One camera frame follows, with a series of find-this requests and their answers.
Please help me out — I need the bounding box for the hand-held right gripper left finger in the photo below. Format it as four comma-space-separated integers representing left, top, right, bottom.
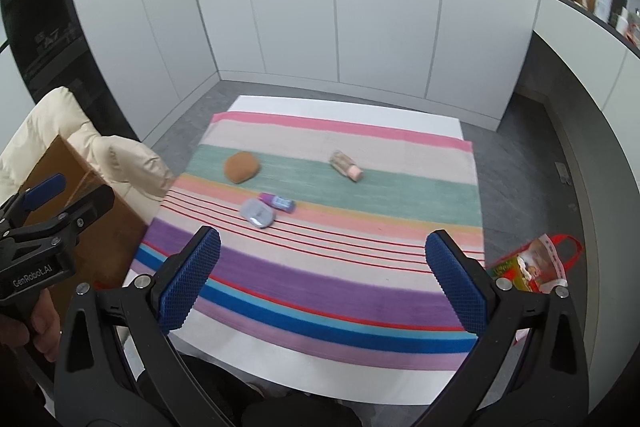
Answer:
52, 227, 223, 427

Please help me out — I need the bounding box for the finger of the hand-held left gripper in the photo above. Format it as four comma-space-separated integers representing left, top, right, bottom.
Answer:
12, 184, 115, 250
0, 173, 67, 228

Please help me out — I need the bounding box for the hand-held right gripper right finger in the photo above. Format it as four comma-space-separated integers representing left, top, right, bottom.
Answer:
424, 229, 587, 427

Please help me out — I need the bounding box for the brown cardboard box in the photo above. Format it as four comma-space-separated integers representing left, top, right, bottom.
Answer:
20, 136, 151, 308

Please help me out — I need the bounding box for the person's left hand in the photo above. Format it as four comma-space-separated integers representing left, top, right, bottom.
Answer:
0, 291, 63, 364

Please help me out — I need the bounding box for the cream padded chair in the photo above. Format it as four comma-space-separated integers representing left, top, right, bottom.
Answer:
0, 86, 176, 208

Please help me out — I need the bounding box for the red gift bag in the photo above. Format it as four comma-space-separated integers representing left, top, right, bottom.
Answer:
485, 233, 583, 295

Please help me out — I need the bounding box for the grey blue flat case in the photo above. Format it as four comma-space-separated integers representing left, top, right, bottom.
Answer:
239, 198, 278, 229

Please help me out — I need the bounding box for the small purple tube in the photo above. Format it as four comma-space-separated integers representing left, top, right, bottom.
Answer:
257, 192, 296, 212

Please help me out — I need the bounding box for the brown round sponge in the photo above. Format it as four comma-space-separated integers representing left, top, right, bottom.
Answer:
223, 152, 261, 184

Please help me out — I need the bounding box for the striped table cloth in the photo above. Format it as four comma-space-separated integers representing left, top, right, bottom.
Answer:
132, 112, 486, 373

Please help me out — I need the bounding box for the black glass cabinet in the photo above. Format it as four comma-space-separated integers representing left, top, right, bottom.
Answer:
0, 0, 143, 142

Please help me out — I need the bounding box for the small bottle with pink cap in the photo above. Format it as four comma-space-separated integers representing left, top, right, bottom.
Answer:
329, 150, 365, 182

